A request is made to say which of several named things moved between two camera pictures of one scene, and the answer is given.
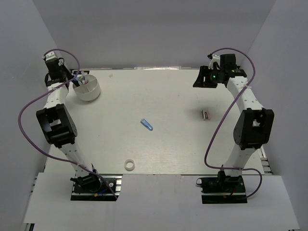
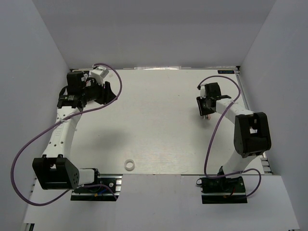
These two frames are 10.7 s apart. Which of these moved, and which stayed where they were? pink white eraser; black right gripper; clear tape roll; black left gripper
Moved: black left gripper; black right gripper
Stayed: clear tape roll; pink white eraser
